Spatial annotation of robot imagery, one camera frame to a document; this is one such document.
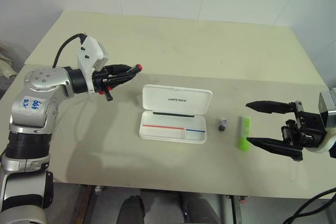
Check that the white pencil case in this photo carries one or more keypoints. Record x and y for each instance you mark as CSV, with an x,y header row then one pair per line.
x,y
176,108

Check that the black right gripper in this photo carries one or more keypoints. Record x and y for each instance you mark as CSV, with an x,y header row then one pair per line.
x,y
305,129

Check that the dark rounded shape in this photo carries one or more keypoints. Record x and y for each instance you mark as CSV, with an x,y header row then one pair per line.
x,y
132,208

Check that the crumpled beige cloth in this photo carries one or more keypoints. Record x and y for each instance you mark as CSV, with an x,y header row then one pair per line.
x,y
5,61

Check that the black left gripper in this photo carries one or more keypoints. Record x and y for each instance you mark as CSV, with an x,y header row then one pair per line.
x,y
101,81

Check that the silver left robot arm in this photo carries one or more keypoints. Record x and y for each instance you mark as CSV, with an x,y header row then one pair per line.
x,y
39,79

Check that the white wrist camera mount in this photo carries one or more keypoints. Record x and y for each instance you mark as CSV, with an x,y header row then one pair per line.
x,y
328,140
89,51

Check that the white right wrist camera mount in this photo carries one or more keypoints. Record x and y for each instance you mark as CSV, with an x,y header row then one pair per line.
x,y
328,140

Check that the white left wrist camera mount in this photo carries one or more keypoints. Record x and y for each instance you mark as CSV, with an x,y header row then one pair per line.
x,y
89,51

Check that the black marker with red cap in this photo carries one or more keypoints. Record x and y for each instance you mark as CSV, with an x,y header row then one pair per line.
x,y
139,67

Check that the light green marker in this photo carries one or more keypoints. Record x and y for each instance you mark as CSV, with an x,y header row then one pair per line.
x,y
244,137

